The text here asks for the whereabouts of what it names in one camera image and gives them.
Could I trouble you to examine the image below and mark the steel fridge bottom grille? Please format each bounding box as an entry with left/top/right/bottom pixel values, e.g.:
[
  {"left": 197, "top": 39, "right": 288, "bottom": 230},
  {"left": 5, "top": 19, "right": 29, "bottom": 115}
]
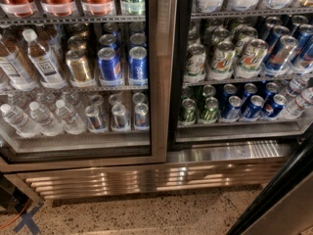
[{"left": 6, "top": 156, "right": 288, "bottom": 202}]

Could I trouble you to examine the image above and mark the white 7up can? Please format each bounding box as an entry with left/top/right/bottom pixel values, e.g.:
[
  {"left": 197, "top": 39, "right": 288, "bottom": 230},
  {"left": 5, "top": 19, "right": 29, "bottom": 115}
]
[
  {"left": 235, "top": 39, "right": 268, "bottom": 78},
  {"left": 184, "top": 44, "right": 206, "bottom": 83},
  {"left": 207, "top": 41, "right": 236, "bottom": 80}
]

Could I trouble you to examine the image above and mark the small energy can right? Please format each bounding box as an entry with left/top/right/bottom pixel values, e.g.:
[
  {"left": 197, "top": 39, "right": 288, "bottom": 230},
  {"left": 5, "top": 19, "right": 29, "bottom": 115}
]
[{"left": 134, "top": 103, "right": 150, "bottom": 129}]

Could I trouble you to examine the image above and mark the small energy can middle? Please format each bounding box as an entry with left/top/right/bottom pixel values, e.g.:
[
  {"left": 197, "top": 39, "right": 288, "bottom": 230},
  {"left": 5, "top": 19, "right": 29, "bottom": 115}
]
[{"left": 112, "top": 104, "right": 130, "bottom": 131}]

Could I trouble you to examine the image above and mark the water bottle middle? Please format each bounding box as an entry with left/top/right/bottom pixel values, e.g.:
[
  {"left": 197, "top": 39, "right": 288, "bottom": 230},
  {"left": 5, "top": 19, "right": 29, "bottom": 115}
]
[{"left": 29, "top": 101, "right": 64, "bottom": 136}]

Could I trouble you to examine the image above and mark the blue pepsi can front left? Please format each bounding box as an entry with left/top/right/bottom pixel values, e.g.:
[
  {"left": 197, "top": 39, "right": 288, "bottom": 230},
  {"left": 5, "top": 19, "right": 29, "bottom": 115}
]
[{"left": 97, "top": 47, "right": 123, "bottom": 85}]

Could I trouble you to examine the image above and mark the fridge glass door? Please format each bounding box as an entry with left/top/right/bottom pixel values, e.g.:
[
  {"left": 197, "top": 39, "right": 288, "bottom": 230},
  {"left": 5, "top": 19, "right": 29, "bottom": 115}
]
[
  {"left": 0, "top": 0, "right": 177, "bottom": 172},
  {"left": 226, "top": 127, "right": 313, "bottom": 235}
]

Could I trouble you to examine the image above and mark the water bottle right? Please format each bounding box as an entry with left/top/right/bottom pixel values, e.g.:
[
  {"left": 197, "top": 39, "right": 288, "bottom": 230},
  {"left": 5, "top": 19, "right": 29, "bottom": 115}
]
[{"left": 56, "top": 100, "right": 86, "bottom": 135}]

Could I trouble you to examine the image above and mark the small energy can left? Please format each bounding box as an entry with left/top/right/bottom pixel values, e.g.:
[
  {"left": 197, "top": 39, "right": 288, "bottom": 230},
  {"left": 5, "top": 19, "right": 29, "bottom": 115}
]
[{"left": 85, "top": 106, "right": 107, "bottom": 132}]

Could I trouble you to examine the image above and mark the water bottle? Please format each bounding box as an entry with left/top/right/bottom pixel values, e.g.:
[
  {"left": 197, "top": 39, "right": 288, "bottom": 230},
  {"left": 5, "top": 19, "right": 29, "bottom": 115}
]
[
  {"left": 1, "top": 104, "right": 41, "bottom": 138},
  {"left": 56, "top": 100, "right": 86, "bottom": 135},
  {"left": 29, "top": 101, "right": 64, "bottom": 136}
]

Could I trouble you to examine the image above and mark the white 7up can right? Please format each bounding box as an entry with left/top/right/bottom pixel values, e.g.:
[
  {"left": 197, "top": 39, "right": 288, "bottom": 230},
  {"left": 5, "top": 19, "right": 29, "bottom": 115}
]
[{"left": 235, "top": 39, "right": 268, "bottom": 78}]

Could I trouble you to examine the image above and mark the blue pepsi can lower left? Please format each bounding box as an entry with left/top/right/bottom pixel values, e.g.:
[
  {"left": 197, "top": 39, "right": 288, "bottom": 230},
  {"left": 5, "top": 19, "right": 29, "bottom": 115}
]
[{"left": 220, "top": 96, "right": 243, "bottom": 122}]

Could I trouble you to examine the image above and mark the tea bottle white cap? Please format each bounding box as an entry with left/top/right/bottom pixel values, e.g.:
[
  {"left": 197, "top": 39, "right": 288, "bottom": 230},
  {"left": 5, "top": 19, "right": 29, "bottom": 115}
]
[{"left": 22, "top": 28, "right": 66, "bottom": 89}]

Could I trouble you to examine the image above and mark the small energy can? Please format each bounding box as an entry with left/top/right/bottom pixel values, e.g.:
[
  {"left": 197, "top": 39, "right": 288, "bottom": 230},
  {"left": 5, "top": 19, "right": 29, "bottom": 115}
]
[
  {"left": 134, "top": 103, "right": 150, "bottom": 129},
  {"left": 112, "top": 104, "right": 130, "bottom": 131},
  {"left": 85, "top": 106, "right": 107, "bottom": 132}
]

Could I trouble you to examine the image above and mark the water bottle right fridge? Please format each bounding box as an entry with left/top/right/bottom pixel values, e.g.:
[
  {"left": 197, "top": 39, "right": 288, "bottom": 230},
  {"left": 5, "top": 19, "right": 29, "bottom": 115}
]
[{"left": 281, "top": 87, "right": 313, "bottom": 119}]

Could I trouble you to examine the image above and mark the blue pepsi can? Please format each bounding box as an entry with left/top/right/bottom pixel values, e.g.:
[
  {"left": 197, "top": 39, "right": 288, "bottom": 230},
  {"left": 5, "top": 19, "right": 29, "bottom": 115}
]
[
  {"left": 128, "top": 47, "right": 148, "bottom": 85},
  {"left": 260, "top": 94, "right": 287, "bottom": 120},
  {"left": 241, "top": 95, "right": 264, "bottom": 121},
  {"left": 220, "top": 96, "right": 243, "bottom": 122},
  {"left": 97, "top": 47, "right": 123, "bottom": 85}
]

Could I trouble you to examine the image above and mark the blue pepsi can front right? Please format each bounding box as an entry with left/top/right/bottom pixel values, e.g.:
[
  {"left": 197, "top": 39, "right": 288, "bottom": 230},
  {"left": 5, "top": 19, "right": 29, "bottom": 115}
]
[{"left": 128, "top": 47, "right": 148, "bottom": 85}]

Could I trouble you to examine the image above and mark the gold soda can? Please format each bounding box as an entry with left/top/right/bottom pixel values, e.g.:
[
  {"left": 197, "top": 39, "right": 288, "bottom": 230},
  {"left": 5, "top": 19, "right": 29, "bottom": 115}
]
[{"left": 66, "top": 50, "right": 96, "bottom": 88}]

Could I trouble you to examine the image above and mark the orange cable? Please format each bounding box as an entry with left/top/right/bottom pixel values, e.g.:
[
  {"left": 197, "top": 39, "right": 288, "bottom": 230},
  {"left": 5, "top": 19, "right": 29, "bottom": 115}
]
[{"left": 0, "top": 198, "right": 32, "bottom": 230}]

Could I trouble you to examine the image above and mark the water bottle left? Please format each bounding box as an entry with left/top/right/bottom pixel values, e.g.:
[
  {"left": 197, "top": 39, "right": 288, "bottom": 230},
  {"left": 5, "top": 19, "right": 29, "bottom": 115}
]
[{"left": 1, "top": 104, "right": 41, "bottom": 138}]

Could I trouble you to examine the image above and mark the blue energy can middle shelf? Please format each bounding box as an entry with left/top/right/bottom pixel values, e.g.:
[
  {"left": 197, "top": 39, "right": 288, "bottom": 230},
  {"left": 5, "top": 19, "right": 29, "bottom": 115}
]
[{"left": 263, "top": 35, "right": 298, "bottom": 76}]

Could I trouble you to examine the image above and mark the blue pepsi can lower far right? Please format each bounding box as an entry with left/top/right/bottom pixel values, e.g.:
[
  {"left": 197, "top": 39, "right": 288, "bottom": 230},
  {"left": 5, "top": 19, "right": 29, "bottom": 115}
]
[{"left": 260, "top": 94, "right": 287, "bottom": 120}]

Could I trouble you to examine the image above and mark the white 7up can far left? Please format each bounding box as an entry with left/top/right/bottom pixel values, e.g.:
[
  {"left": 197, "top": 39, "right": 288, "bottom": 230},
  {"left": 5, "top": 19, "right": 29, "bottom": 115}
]
[{"left": 184, "top": 44, "right": 206, "bottom": 83}]

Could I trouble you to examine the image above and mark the tea bottle far left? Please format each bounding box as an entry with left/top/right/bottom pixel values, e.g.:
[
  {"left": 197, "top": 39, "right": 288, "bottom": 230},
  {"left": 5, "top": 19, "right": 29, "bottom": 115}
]
[{"left": 0, "top": 35, "right": 38, "bottom": 91}]

